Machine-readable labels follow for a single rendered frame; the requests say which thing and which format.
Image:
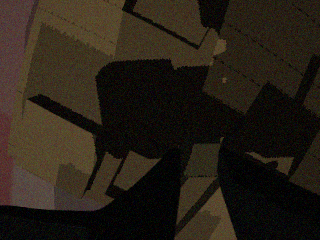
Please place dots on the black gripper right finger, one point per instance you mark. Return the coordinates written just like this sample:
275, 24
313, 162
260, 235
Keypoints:
264, 206

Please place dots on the tan square puzzle board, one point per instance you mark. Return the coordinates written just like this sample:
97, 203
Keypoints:
107, 87

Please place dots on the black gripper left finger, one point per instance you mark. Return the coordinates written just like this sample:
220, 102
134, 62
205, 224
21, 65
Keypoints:
147, 211

